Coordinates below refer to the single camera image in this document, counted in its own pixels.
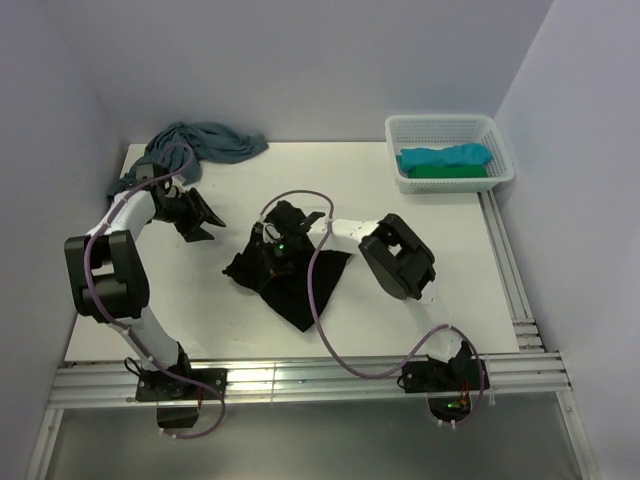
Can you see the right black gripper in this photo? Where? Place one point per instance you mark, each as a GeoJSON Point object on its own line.
{"type": "Point", "coordinates": [265, 252]}

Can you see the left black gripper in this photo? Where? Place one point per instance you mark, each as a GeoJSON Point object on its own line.
{"type": "Point", "coordinates": [197, 207]}

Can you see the black t shirt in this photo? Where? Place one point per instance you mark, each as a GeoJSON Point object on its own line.
{"type": "Point", "coordinates": [287, 294]}

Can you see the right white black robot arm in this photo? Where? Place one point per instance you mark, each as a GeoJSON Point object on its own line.
{"type": "Point", "coordinates": [402, 265]}

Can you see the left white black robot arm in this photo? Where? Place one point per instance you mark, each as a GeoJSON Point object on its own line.
{"type": "Point", "coordinates": [109, 283]}

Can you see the grey blue crumpled t shirt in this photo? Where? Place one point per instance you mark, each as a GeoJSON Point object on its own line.
{"type": "Point", "coordinates": [184, 145]}

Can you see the white plastic basket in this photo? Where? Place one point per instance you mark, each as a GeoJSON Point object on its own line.
{"type": "Point", "coordinates": [445, 130]}

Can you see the rolled green t shirt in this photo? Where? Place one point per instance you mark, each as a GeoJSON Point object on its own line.
{"type": "Point", "coordinates": [447, 172]}

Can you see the rolled turquoise t shirt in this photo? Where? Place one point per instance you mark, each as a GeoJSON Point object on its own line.
{"type": "Point", "coordinates": [457, 155]}

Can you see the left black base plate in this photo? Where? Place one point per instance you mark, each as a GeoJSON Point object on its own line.
{"type": "Point", "coordinates": [206, 384]}

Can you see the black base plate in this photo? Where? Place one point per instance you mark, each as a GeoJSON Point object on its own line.
{"type": "Point", "coordinates": [431, 376]}
{"type": "Point", "coordinates": [206, 384]}

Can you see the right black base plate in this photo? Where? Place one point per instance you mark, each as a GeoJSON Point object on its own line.
{"type": "Point", "coordinates": [431, 376]}

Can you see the aluminium rail frame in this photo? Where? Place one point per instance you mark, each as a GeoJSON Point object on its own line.
{"type": "Point", "coordinates": [321, 406]}

